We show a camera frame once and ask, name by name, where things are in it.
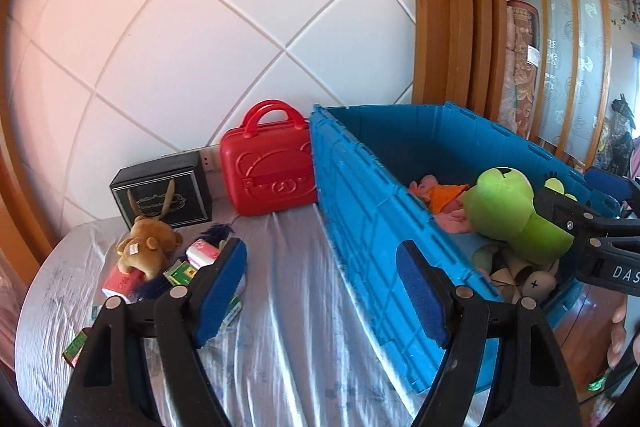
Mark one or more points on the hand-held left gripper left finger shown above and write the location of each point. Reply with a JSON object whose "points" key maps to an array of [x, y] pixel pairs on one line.
{"points": [[220, 289]]}

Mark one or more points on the blue plastic crate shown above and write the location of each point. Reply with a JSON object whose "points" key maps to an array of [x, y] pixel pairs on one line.
{"points": [[360, 217]]}

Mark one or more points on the person's right hand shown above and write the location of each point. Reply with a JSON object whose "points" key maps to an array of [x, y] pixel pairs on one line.
{"points": [[617, 349]]}

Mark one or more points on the red toy suitcase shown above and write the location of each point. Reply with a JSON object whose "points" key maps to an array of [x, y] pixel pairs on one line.
{"points": [[270, 167]]}

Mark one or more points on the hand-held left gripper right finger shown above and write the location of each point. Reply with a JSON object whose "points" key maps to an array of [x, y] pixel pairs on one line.
{"points": [[420, 294]]}

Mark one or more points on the wooden door frame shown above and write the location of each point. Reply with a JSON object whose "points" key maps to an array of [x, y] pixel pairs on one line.
{"points": [[440, 7]]}

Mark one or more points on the dark decorative plant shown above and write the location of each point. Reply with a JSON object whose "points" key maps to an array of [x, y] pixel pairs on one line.
{"points": [[620, 142]]}

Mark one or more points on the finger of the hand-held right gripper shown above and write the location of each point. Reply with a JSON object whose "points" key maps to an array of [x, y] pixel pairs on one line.
{"points": [[570, 217]]}

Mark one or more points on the wall outlet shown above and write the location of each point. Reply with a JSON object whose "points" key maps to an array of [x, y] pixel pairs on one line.
{"points": [[208, 161]]}

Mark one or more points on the wooden frosted glass partition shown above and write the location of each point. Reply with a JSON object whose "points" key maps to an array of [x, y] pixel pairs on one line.
{"points": [[565, 32]]}

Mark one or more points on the pink tissue pack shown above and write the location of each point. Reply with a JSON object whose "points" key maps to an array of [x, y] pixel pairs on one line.
{"points": [[202, 252], [120, 283]]}

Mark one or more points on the brown bear plush toy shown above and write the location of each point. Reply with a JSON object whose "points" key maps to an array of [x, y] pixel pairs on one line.
{"points": [[150, 242]]}

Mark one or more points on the pink and orange plush toy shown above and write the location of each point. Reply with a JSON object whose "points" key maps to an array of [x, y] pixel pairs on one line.
{"points": [[440, 202]]}

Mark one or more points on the beige plush toy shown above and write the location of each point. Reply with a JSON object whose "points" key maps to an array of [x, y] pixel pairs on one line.
{"points": [[530, 282]]}

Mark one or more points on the small green box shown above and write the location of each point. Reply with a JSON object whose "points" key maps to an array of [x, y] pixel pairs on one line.
{"points": [[232, 312], [75, 347], [181, 273]]}

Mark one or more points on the rolled patterned carpet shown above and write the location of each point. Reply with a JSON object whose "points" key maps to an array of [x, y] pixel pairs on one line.
{"points": [[525, 57]]}

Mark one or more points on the blue feather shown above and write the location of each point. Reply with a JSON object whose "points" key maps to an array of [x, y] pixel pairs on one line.
{"points": [[220, 232]]}

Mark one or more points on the black gift bag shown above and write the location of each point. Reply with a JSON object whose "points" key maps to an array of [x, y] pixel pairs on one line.
{"points": [[165, 187]]}

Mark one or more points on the green frog plush toy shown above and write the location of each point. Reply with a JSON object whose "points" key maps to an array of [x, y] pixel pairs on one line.
{"points": [[510, 217]]}

